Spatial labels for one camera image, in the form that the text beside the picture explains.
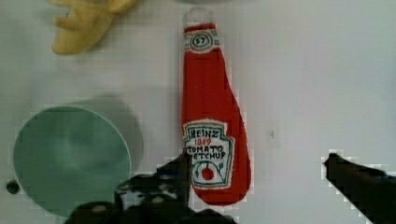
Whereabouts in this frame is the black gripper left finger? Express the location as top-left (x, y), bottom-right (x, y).
top-left (64, 152), bottom-right (237, 224)

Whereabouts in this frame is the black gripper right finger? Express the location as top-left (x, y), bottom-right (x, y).
top-left (323, 153), bottom-right (396, 224)

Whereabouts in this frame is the red felt ketchup bottle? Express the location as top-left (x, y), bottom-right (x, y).
top-left (181, 7), bottom-right (251, 206)

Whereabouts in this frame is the green round bowl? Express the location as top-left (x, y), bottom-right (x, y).
top-left (13, 106), bottom-right (132, 217)

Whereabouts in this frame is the yellow felt toy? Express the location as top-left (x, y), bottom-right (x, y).
top-left (48, 0), bottom-right (139, 55)

